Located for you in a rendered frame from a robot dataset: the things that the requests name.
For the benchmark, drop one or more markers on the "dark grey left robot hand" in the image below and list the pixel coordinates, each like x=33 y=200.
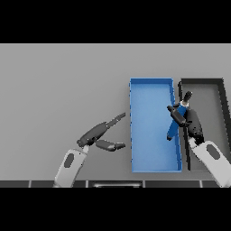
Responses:
x=96 y=132

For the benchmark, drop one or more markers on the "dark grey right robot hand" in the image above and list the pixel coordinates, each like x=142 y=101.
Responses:
x=194 y=123

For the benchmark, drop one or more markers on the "blue pipe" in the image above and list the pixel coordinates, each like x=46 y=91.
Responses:
x=177 y=118

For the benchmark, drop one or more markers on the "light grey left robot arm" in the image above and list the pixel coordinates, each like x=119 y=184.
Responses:
x=69 y=164

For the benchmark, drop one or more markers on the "dark grey bin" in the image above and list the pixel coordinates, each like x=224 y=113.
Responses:
x=207 y=120

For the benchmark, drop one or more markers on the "blue bin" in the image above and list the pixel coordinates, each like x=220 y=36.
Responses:
x=150 y=126

